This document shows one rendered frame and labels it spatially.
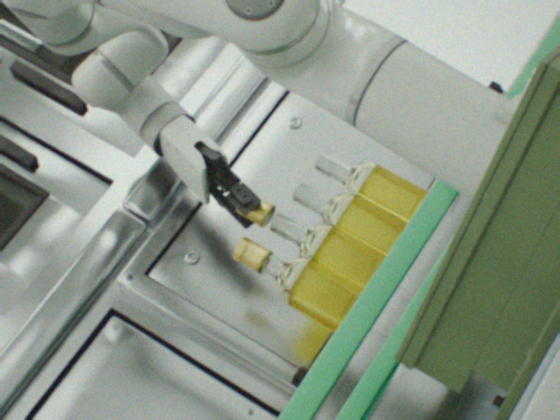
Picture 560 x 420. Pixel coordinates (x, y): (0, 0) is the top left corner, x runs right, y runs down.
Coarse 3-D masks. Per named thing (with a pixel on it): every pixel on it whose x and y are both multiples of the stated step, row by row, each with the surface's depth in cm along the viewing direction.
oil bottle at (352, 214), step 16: (336, 208) 150; (352, 208) 150; (368, 208) 150; (336, 224) 149; (352, 224) 149; (368, 224) 149; (384, 224) 149; (400, 224) 149; (368, 240) 148; (384, 240) 148
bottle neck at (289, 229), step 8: (280, 216) 151; (272, 224) 150; (280, 224) 150; (288, 224) 150; (296, 224) 150; (280, 232) 150; (288, 232) 150; (296, 232) 149; (304, 232) 149; (288, 240) 150; (296, 240) 149
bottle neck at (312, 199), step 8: (304, 184) 154; (296, 192) 153; (304, 192) 153; (312, 192) 153; (320, 192) 153; (296, 200) 154; (304, 200) 153; (312, 200) 152; (320, 200) 152; (328, 200) 152; (312, 208) 153; (320, 208) 152
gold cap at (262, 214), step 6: (264, 204) 151; (270, 204) 151; (252, 210) 151; (258, 210) 151; (264, 210) 150; (270, 210) 153; (246, 216) 152; (252, 216) 151; (258, 216) 151; (264, 216) 150; (270, 216) 154; (258, 222) 151; (264, 222) 153
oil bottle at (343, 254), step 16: (320, 224) 149; (304, 240) 148; (320, 240) 147; (336, 240) 147; (352, 240) 147; (304, 256) 148; (320, 256) 146; (336, 256) 146; (352, 256) 146; (368, 256) 146; (384, 256) 146; (336, 272) 146; (352, 272) 145; (368, 272) 145
